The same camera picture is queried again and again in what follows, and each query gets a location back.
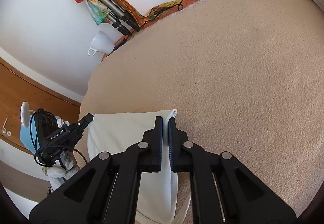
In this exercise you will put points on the white camisole top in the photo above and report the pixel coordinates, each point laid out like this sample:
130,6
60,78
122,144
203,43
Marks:
121,132

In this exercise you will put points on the beige fleece blanket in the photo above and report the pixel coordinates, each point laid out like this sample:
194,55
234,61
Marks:
215,61

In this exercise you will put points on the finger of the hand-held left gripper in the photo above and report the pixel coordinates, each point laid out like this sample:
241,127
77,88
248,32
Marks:
86,120

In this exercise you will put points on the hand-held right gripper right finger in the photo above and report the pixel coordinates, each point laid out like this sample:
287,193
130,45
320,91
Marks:
177,155

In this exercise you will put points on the blue chair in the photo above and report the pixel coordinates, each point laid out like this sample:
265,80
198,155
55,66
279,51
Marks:
25,137

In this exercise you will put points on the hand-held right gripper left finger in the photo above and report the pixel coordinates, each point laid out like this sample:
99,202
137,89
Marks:
151,153

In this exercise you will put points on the person's left hand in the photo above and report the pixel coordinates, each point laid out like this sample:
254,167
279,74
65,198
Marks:
60,173

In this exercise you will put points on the metal door stopper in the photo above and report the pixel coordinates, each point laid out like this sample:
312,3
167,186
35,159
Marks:
5,125

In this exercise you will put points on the white mug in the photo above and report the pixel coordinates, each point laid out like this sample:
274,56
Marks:
101,41

